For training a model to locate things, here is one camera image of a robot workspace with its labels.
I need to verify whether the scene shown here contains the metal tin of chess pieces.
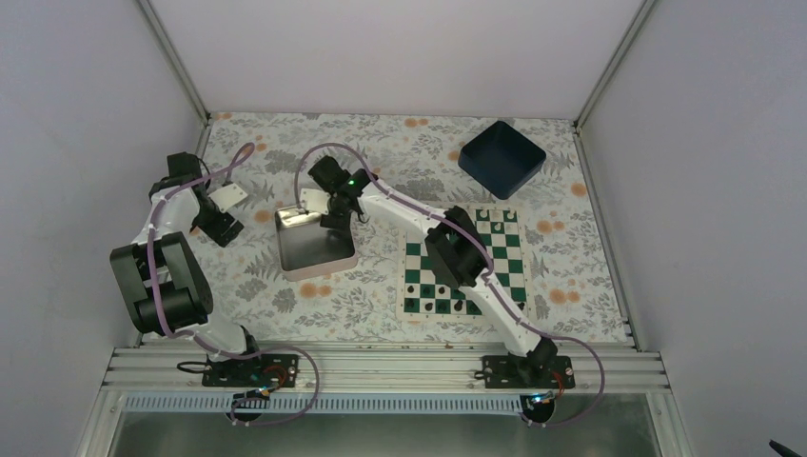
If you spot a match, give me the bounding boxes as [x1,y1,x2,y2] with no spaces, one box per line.
[274,207,359,282]

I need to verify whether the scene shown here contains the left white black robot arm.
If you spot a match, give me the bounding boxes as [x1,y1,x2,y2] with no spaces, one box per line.
[109,152,266,386]

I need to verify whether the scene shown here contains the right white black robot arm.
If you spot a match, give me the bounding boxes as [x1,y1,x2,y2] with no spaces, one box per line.
[295,156,558,387]

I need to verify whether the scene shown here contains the green white chess board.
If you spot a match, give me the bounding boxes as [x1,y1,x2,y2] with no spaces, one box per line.
[396,204,531,325]

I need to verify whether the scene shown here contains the dark blue square bin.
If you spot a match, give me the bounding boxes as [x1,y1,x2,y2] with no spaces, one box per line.
[458,120,547,200]

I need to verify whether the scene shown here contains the floral patterned table mat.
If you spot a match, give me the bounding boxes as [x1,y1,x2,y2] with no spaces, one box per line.
[188,112,627,344]

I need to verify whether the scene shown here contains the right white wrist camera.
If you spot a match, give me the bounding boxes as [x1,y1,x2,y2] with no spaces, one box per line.
[299,188,330,215]

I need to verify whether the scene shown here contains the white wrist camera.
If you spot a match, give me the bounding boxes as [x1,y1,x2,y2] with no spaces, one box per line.
[208,183,248,212]
[299,188,330,215]

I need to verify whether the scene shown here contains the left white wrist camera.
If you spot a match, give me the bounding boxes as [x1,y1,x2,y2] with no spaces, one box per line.
[208,183,248,212]

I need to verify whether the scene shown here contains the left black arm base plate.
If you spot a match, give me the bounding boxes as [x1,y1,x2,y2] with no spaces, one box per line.
[202,353,299,388]

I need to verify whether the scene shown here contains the aluminium front rail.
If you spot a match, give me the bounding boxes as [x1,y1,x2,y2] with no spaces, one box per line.
[102,343,670,394]

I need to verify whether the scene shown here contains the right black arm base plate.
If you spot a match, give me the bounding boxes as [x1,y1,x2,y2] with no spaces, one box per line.
[473,355,576,389]

